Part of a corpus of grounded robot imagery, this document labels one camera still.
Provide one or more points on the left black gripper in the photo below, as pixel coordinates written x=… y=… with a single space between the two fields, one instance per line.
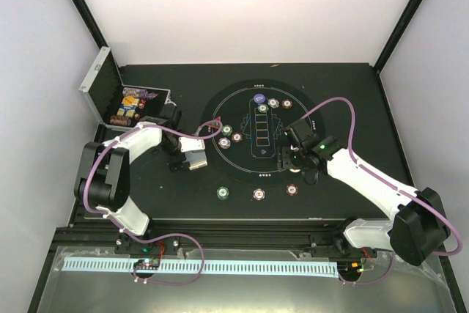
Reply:
x=172 y=159

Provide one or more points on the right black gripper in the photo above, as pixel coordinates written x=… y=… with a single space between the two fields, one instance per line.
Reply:
x=286 y=163

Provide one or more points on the blue playing card deck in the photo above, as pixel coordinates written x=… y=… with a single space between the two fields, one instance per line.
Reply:
x=196 y=159

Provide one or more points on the orange black poker chip stack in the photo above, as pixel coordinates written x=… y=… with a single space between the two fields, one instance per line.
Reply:
x=292 y=190

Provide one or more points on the blue white poker chip stack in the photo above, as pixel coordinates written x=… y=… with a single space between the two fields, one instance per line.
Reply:
x=258 y=194

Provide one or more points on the blue chips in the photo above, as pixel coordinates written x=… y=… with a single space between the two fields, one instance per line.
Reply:
x=273 y=103
x=224 y=143

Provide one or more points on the green poker chip stack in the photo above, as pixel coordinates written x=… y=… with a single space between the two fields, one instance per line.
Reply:
x=222 y=193

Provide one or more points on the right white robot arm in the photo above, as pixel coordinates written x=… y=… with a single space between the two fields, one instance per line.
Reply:
x=414 y=226

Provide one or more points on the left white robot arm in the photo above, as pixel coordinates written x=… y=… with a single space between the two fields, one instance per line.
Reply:
x=103 y=178

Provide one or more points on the red triangular marker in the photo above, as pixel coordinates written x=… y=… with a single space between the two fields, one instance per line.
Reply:
x=214 y=124

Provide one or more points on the yellow blue card box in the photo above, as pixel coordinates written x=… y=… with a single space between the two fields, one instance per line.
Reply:
x=128 y=106

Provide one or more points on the brown chip row in case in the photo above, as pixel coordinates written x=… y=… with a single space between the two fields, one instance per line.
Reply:
x=118 y=120

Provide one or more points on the round black poker mat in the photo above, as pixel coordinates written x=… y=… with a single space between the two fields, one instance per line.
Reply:
x=253 y=161

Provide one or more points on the aluminium poker case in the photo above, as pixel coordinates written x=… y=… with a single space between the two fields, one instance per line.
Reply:
x=102 y=90

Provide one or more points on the purple chip row in case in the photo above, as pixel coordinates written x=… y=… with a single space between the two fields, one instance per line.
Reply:
x=139 y=93

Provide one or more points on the purple round button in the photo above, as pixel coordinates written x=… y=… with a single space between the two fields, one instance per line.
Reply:
x=259 y=98

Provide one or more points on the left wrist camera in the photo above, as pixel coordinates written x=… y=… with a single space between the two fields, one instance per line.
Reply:
x=191 y=144

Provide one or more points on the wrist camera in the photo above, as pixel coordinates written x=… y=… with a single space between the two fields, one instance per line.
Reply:
x=300 y=134
x=191 y=144

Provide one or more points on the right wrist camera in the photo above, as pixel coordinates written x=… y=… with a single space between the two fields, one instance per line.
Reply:
x=300 y=134

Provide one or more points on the black aluminium rail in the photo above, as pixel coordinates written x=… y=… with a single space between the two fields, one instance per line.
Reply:
x=314 y=237

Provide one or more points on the white slotted cable duct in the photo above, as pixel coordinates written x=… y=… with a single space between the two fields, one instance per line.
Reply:
x=208 y=267

